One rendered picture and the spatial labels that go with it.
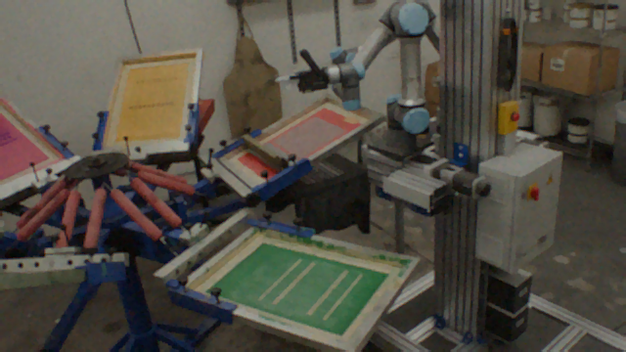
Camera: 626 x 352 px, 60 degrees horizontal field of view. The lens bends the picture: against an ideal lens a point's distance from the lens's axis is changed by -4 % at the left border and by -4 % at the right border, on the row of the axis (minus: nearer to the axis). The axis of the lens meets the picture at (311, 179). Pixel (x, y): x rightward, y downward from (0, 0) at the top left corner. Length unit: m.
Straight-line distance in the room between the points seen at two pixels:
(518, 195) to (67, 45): 3.46
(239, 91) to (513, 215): 3.09
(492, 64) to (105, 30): 3.13
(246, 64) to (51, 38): 1.60
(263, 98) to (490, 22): 3.06
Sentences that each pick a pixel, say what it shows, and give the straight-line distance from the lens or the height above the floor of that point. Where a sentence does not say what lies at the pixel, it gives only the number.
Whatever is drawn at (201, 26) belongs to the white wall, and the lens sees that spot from 4.83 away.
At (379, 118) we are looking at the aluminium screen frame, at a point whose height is 1.27.
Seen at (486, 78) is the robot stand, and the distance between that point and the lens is 2.37.
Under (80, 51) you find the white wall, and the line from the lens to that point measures 4.63.
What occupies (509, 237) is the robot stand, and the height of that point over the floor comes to 0.94.
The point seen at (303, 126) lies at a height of 1.17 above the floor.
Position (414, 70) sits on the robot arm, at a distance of 2.34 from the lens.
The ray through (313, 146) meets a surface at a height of 1.15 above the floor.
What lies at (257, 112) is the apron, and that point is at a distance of 5.08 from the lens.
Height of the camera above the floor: 2.20
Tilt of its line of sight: 24 degrees down
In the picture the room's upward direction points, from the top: 6 degrees counter-clockwise
